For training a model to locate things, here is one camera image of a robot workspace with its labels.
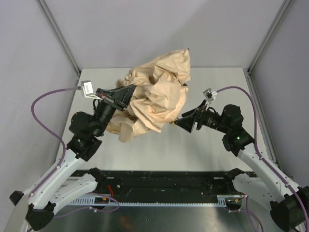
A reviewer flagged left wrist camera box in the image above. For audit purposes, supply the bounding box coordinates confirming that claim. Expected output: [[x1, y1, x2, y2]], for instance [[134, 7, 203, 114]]
[[81, 80, 101, 100]]

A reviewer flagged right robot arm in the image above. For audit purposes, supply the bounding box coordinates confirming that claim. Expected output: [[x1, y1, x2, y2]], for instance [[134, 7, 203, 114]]
[[174, 101, 309, 232]]

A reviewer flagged white slotted cable duct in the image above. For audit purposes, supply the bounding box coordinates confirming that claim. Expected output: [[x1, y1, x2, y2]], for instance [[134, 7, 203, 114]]
[[66, 195, 229, 207]]

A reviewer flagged beige folding umbrella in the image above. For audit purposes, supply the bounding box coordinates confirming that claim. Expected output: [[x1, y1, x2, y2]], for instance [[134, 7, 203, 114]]
[[107, 48, 191, 143]]

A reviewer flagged aluminium frame profile right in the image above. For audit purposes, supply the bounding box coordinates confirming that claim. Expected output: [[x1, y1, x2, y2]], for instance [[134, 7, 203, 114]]
[[246, 70, 302, 232]]

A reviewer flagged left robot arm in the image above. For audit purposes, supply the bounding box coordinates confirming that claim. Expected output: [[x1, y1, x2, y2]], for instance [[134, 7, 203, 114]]
[[10, 81, 136, 232]]

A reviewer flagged left aluminium corner post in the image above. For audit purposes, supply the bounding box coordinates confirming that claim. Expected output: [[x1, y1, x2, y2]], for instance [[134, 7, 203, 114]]
[[36, 0, 81, 77]]

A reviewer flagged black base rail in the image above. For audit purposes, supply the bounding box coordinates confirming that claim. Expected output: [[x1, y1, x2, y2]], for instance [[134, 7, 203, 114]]
[[70, 169, 253, 203]]

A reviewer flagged right aluminium corner post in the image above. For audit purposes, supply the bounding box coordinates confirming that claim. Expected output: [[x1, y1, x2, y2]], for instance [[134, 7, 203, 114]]
[[248, 0, 294, 73]]

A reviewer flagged aluminium corner post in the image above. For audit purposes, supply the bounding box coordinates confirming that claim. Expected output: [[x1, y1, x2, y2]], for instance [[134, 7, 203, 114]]
[[36, 0, 81, 77], [248, 0, 294, 73]]

